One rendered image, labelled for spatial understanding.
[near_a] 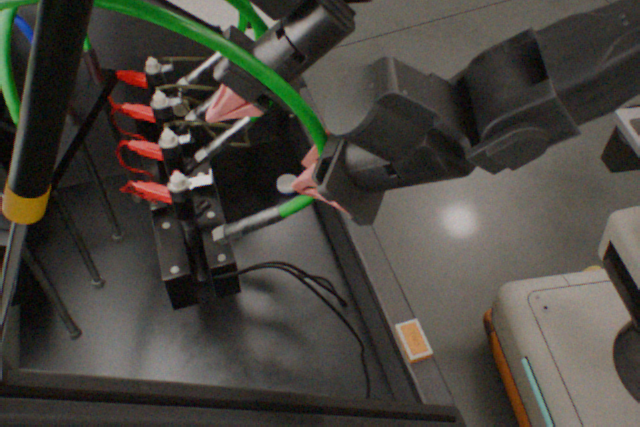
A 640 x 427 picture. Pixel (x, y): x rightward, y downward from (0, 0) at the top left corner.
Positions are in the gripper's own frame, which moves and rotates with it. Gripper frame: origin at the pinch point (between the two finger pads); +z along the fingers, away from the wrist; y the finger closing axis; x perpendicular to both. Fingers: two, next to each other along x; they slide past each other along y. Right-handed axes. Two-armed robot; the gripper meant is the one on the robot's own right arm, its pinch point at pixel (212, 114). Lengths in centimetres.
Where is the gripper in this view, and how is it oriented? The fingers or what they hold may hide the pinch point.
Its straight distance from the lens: 73.4
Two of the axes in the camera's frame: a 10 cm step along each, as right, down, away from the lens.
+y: -7.0, -4.5, -5.5
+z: -7.1, 4.8, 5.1
